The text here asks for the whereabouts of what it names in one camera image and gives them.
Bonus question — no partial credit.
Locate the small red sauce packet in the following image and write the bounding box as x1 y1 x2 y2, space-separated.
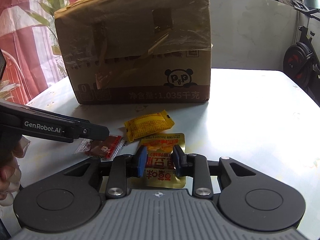
74 135 126 161

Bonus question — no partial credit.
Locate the gold orange biscuit packet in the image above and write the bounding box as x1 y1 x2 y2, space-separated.
132 133 186 189

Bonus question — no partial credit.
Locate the small yellow candy packet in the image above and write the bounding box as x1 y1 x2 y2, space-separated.
124 110 175 142

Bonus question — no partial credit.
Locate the person left hand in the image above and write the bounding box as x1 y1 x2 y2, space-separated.
1 136 30 206

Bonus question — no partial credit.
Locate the red floral curtain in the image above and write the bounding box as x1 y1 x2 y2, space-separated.
1 0 77 105

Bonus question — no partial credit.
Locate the cardboard box with plastic liner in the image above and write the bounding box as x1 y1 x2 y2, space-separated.
55 0 212 105

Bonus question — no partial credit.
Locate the black exercise bike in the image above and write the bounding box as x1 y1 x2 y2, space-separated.
282 0 320 106

